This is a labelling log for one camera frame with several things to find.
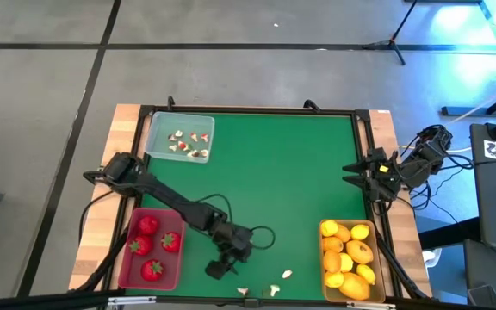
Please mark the pink plastic bin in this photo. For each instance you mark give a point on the pink plastic bin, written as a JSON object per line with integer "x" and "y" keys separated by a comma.
{"x": 174, "y": 275}

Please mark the white floor object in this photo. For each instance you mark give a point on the white floor object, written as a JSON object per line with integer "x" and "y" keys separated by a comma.
{"x": 431, "y": 256}

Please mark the silver frame bracket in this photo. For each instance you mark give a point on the silver frame bracket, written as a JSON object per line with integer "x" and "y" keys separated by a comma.
{"x": 370, "y": 305}
{"x": 132, "y": 300}

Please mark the red bell pepper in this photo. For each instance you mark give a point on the red bell pepper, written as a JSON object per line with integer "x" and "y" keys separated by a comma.
{"x": 193, "y": 136}

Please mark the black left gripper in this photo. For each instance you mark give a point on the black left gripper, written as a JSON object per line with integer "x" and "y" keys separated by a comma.
{"x": 231, "y": 241}

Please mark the small red pepper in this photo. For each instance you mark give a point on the small red pepper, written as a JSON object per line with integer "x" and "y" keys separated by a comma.
{"x": 182, "y": 145}

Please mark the tan plastic basket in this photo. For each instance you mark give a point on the tan plastic basket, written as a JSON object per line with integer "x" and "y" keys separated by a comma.
{"x": 330, "y": 294}

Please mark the clear plastic bin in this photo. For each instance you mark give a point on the clear plastic bin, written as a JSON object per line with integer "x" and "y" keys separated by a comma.
{"x": 162, "y": 125}

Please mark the large orange oval fruit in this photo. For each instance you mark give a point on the large orange oval fruit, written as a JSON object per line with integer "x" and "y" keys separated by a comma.
{"x": 354, "y": 285}

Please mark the black stand base bar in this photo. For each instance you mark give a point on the black stand base bar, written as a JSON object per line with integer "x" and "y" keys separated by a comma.
{"x": 476, "y": 111}

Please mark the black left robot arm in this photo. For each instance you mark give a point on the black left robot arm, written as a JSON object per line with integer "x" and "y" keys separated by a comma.
{"x": 166, "y": 198}

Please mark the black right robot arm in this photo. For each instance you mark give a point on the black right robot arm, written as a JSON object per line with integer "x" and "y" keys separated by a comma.
{"x": 429, "y": 150}

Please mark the black tripod stand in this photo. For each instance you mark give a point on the black tripod stand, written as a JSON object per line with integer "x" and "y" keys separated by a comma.
{"x": 392, "y": 43}

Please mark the black camera frame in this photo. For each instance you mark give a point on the black camera frame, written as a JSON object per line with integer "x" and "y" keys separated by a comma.
{"x": 37, "y": 300}

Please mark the black table clamp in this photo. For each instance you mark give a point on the black table clamp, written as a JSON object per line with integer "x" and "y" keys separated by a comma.
{"x": 170, "y": 102}
{"x": 312, "y": 104}

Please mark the green table mat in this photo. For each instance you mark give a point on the green table mat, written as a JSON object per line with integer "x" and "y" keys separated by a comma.
{"x": 282, "y": 172}

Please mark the yellow lemon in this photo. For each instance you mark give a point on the yellow lemon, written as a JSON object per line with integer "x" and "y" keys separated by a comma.
{"x": 365, "y": 274}
{"x": 345, "y": 262}
{"x": 329, "y": 227}
{"x": 359, "y": 231}
{"x": 334, "y": 279}

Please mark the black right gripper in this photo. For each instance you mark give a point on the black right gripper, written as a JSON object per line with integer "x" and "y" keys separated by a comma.
{"x": 383, "y": 176}

